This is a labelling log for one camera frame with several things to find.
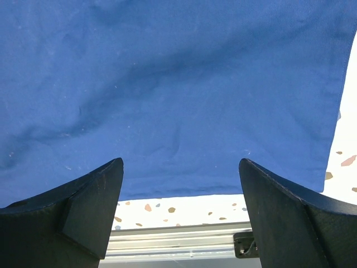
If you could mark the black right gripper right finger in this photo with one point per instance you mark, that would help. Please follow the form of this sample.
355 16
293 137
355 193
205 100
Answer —
294 226

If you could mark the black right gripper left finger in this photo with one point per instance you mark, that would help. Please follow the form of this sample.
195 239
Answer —
67 226

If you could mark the blue surgical drape cloth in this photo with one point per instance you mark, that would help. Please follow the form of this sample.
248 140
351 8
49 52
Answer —
180 90

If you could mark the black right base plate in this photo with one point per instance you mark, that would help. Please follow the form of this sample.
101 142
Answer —
245 246

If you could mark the aluminium mounting rail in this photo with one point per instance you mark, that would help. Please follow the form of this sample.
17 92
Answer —
203 242

